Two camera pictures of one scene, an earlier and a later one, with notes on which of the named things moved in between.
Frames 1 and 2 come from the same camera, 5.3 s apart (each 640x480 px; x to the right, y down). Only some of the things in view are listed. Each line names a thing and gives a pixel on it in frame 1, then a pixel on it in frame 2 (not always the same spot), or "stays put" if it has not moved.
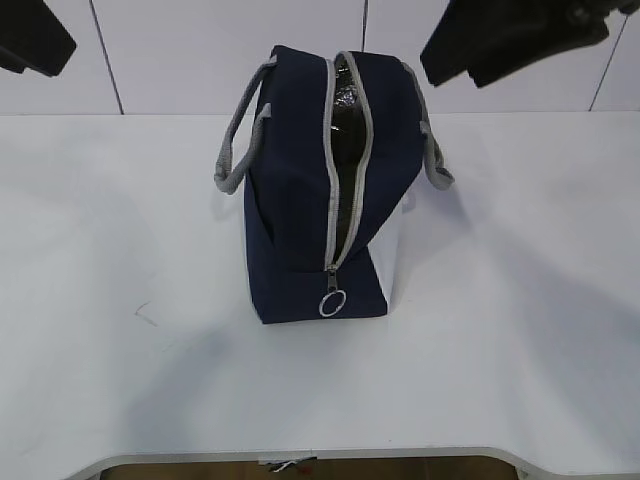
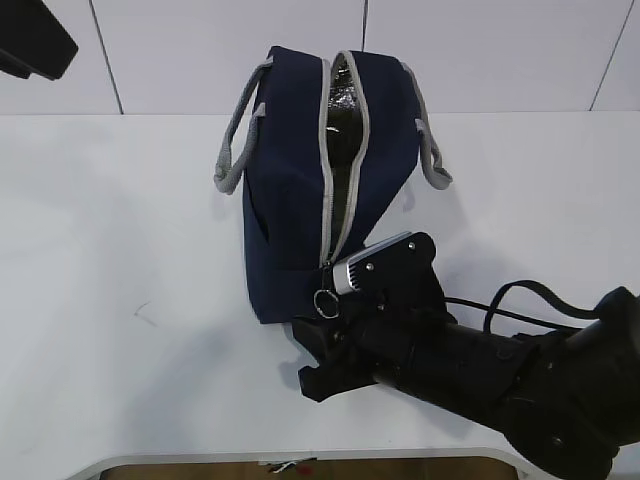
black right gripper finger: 489,37 to 398,313
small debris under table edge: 280,465 stays put
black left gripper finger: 33,37 stays put
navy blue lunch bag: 329,148 stays put
